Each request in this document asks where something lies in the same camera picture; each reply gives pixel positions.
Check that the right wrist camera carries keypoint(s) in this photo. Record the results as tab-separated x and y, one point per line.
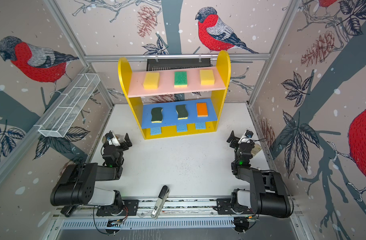
246	137

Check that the white wire mesh basket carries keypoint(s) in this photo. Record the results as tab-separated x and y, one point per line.
71	103

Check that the light blue sponge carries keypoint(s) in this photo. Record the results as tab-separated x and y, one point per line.
155	131
181	128
200	126

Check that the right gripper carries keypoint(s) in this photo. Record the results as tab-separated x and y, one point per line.
235	141

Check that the dark green wavy sponge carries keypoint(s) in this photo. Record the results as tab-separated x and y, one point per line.
156	115
182	112

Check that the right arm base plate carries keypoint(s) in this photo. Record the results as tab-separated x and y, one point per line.
224	206

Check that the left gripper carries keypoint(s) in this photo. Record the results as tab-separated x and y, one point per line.
128	142

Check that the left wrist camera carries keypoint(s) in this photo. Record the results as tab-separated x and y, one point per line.
113	140

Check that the seasoning jar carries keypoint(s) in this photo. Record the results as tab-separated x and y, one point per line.
257	148
120	138

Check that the yellow shelf frame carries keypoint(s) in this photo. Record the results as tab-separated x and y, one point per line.
136	104

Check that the blue lower shelf board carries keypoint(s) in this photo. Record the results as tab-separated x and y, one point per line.
170	115

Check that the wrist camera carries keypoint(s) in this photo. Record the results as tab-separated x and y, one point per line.
113	140
246	137

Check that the black vent panel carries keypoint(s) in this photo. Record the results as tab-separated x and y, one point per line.
174	64

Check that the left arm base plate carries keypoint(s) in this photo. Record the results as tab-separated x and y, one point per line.
127	208

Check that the black silver handheld tool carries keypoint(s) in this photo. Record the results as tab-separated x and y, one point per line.
160	201

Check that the pink upper shelf board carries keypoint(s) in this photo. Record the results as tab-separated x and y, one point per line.
166	86

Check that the perforated aluminium rail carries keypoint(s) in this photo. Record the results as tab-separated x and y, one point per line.
147	224

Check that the green yellow sponge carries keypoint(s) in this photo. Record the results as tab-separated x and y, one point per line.
180	79

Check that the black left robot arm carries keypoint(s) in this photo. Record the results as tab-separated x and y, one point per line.
76	186

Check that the orange sponge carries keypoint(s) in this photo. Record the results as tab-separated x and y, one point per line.
202	110

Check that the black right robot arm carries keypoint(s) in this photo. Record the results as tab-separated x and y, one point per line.
267	194

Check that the seasoning jar right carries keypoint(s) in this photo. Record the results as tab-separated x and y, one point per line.
257	148

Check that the black clamp handle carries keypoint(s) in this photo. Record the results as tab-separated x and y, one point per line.
68	210

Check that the seasoning jar left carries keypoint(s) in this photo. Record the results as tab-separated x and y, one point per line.
120	138

